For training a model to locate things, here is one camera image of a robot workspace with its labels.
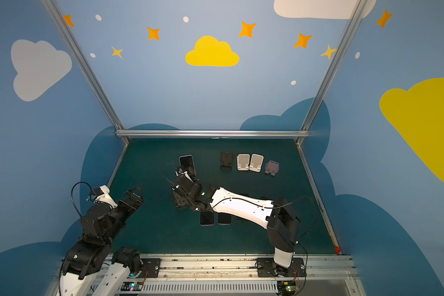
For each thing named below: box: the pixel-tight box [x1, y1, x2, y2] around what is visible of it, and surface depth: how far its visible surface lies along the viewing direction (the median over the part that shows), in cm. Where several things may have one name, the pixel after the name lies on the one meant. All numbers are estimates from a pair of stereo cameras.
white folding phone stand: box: [249, 153, 264, 173], surface depth 106 cm
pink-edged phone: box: [199, 210, 215, 227], surface depth 89 cm
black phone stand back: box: [220, 151, 234, 171], surface depth 109 cm
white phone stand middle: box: [236, 154, 250, 171], surface depth 107 cm
